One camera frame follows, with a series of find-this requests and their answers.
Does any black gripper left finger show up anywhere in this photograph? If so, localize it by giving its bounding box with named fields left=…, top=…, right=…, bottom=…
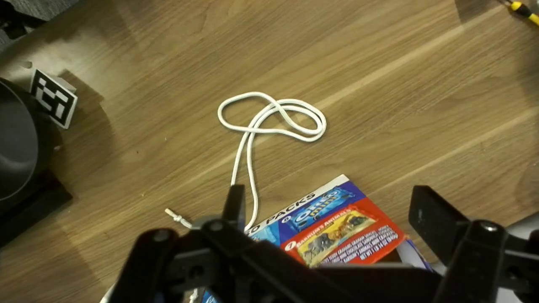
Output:
left=108, top=183, right=316, bottom=303

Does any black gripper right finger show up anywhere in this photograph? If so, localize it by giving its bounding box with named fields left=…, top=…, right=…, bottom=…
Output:
left=407, top=183, right=539, bottom=303

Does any thin white rope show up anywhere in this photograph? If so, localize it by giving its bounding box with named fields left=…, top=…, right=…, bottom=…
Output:
left=163, top=90, right=328, bottom=233

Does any blue printed cardboard box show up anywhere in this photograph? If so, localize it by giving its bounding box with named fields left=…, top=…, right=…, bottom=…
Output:
left=246, top=173, right=436, bottom=274

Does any black white fiducial tag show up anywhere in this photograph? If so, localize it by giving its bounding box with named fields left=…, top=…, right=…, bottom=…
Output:
left=28, top=67, right=79, bottom=131

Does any black frying pan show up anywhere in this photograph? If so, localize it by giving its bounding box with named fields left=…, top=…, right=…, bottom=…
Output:
left=0, top=77, right=40, bottom=205

